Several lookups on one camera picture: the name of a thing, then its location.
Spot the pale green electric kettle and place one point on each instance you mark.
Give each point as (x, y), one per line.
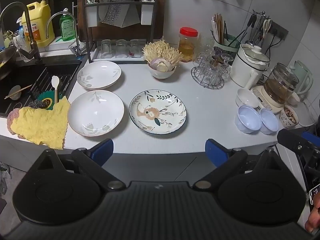
(303, 77)

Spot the white leaf-print plate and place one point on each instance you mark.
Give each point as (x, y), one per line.
(98, 73)
(96, 111)

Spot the pale lavender bowl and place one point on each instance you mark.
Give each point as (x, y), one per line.
(269, 120)
(247, 120)

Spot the steel cleaver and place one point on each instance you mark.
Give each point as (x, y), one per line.
(117, 5)

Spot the pink cloth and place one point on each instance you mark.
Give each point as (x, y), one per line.
(11, 123)

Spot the chrome faucet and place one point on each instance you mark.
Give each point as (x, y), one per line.
(53, 17)

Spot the enoki mushroom bundle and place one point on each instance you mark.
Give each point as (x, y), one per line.
(161, 51)

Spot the green dish soap bottle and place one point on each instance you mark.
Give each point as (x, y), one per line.
(67, 28)

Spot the steel wok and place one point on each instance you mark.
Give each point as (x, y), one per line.
(6, 62)

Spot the yellow dish cloth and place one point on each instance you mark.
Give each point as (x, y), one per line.
(42, 125)

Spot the white cutlery holder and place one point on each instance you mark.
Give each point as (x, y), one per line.
(145, 15)
(91, 16)

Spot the dark wall power outlet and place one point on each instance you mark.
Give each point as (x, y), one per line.
(278, 31)

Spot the clear drinking glass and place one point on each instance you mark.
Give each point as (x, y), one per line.
(121, 47)
(134, 47)
(106, 48)

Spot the dark kitchen faucet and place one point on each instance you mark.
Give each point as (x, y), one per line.
(31, 42)

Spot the wooden cutting board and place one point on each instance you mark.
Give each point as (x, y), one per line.
(160, 12)

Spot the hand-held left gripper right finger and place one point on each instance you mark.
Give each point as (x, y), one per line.
(215, 152)

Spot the white bowl holding vegetables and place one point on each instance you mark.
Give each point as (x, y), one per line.
(161, 74)

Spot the black sink drain rack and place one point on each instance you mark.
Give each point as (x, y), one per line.
(50, 80)

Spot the yellow detergent bottle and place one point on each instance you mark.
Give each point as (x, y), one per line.
(40, 22)

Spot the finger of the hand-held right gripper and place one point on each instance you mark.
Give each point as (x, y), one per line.
(292, 141)
(313, 140)

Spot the bundle of chopsticks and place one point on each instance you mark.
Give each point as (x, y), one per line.
(218, 27)

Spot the black dish rack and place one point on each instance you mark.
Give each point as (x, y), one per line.
(87, 33)

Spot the cream glass health kettle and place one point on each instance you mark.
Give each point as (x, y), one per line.
(277, 87)

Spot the steel wool scrubber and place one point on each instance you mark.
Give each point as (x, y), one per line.
(33, 104)

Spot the person's right hand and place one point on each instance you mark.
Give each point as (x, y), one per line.
(314, 220)

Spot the floral plate with blue rim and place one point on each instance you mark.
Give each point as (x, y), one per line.
(157, 111)

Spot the hanging kitchen utensil stand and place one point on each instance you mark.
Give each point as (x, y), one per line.
(256, 27)

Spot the white electric pot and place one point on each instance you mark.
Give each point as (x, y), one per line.
(243, 68)

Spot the red-lidded plastic jar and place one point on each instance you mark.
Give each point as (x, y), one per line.
(188, 45)

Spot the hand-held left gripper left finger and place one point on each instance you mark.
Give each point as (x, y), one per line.
(102, 152)

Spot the white drip tray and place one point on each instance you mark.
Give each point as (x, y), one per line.
(117, 58)

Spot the garlic and onion pieces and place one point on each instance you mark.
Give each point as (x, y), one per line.
(160, 64)

